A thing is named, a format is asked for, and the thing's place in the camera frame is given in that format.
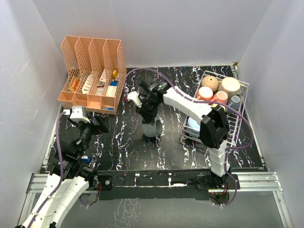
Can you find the white labelled box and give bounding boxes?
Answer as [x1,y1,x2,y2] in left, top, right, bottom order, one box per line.
[82,74,94,94]

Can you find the small white cup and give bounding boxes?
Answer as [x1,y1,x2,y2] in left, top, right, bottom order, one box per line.
[228,95,241,111]

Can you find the white red medicine box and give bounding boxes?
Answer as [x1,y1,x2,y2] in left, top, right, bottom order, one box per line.
[97,69,107,87]

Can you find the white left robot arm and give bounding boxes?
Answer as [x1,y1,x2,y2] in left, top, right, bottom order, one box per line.
[20,109,109,228]

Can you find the pink mug white inside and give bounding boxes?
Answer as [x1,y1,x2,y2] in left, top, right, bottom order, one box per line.
[210,91,228,105]

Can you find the dark grey round mug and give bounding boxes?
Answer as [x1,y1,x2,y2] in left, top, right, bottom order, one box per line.
[142,120,162,138]

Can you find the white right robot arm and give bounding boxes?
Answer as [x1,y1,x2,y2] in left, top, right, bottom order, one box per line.
[127,77,231,189]

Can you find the blue stapler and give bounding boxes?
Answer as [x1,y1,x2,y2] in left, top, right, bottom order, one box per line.
[81,155,92,163]

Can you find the pink plastic file organizer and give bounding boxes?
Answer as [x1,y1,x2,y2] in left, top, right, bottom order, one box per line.
[58,36,127,115]

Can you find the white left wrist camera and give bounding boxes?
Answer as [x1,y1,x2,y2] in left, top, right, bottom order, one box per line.
[63,105,90,124]

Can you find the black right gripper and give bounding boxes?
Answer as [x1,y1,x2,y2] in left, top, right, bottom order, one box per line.
[135,97,161,124]

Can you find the light pink mug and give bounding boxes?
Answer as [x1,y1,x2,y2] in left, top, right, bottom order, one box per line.
[196,86,213,101]

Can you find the yellow small bottle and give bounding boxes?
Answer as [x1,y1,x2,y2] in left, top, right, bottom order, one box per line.
[112,69,119,80]

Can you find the light blue ceramic mug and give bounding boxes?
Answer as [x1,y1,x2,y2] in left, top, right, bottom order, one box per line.
[187,117,200,138]

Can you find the white printed flat box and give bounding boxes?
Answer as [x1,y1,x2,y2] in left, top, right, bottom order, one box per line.
[106,85,117,97]

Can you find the orange red packet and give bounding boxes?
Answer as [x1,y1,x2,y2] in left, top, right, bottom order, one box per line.
[67,77,79,93]

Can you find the black front mounting rail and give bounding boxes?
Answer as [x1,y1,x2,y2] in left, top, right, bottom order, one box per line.
[83,169,240,202]

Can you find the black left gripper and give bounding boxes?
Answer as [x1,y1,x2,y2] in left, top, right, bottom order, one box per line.
[74,114,109,156]

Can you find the white wire dish rack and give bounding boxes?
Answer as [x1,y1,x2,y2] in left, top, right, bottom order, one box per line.
[181,71,249,147]

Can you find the tan glazed round mug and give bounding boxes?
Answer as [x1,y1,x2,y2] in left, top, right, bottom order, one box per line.
[201,76,219,92]

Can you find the green-inside mushroom pattern mug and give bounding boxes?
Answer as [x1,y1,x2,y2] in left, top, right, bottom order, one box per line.
[218,77,247,98]

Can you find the blue white small box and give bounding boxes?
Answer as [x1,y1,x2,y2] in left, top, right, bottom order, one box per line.
[110,80,119,87]

